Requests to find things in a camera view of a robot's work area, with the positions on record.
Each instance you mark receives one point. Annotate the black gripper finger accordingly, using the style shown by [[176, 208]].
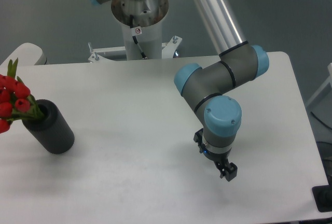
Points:
[[198, 139], [227, 170]]

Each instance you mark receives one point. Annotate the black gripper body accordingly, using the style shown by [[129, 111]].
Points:
[[216, 154]]

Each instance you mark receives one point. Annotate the red tulip bouquet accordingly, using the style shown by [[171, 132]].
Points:
[[17, 102]]

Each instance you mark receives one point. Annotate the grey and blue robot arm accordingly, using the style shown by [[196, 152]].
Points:
[[204, 89]]

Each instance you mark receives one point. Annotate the dark grey ribbed vase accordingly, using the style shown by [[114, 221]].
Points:
[[53, 132]]

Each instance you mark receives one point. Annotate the black clamp at table corner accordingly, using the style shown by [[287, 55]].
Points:
[[322, 197]]

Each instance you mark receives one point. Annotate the white chair seat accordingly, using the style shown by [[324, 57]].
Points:
[[28, 54]]

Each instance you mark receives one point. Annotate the white pedestal base frame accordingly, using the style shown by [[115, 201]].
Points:
[[168, 50]]

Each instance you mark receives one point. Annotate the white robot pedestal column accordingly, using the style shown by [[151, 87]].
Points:
[[141, 21]]

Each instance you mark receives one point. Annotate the white frame at right edge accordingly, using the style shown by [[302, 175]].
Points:
[[322, 91]]

